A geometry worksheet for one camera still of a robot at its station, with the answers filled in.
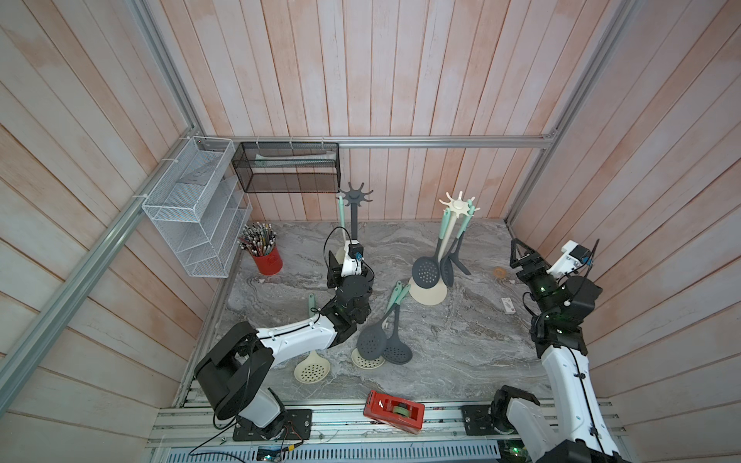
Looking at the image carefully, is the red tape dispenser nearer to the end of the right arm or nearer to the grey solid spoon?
the grey solid spoon

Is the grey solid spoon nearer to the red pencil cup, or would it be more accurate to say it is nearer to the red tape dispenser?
the red tape dispenser

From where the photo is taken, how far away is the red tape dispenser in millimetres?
700

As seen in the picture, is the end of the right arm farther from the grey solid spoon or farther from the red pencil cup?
the red pencil cup

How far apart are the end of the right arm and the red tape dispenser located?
41 centimetres

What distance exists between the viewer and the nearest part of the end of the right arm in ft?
2.09
